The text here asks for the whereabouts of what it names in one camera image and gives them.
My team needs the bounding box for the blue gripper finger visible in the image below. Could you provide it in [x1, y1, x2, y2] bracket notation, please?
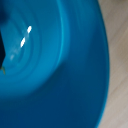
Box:
[0, 29, 7, 75]

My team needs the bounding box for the blue plastic bowl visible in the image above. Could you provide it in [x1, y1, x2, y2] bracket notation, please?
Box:
[0, 0, 111, 128]

